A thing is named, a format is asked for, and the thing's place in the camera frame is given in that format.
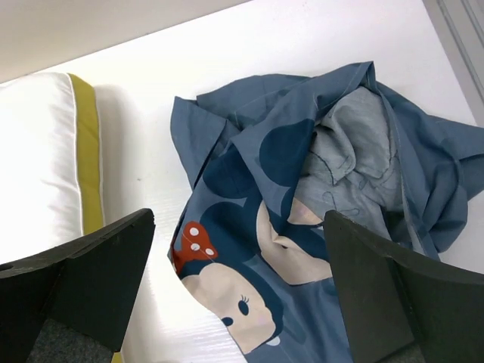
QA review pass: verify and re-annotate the white pillow with yellow edge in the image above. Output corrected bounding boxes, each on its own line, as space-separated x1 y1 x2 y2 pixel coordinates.
1 73 104 263

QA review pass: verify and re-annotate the aluminium frame rail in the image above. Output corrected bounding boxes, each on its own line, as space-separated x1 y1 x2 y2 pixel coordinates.
423 1 483 104

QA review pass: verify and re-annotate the blue cartoon print pillowcase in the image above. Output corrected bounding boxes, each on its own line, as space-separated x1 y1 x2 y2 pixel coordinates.
169 62 483 362

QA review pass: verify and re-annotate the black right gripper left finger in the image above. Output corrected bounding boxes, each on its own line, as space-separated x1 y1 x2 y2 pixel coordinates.
1 208 155 362

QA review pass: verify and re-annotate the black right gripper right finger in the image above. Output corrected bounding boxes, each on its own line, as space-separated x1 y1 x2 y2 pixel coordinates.
323 211 483 362

